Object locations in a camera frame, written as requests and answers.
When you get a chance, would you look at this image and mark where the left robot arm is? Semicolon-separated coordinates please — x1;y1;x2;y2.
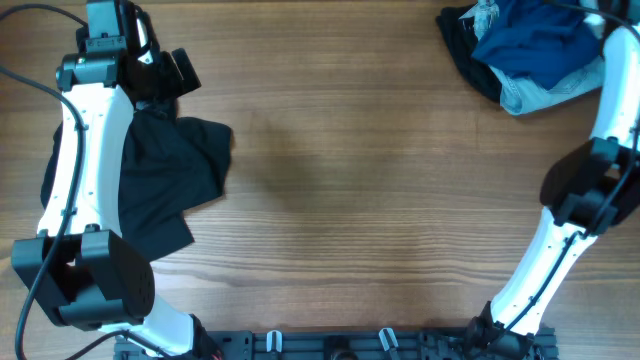
11;1;217;359

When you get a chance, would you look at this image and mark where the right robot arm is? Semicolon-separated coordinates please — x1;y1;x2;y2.
462;1;639;359

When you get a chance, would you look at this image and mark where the black garment in pile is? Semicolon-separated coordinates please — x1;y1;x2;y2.
435;5;502;103

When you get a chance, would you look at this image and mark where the grey patterned cloth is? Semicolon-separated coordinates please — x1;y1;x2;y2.
459;0;500;40

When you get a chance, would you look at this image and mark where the light blue denim garment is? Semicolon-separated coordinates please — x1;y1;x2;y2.
490;57;604;116

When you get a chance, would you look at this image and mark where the navy blue garment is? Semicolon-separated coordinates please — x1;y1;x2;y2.
472;0;600;90

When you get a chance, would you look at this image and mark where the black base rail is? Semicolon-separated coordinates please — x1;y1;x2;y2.
113;327;559;360

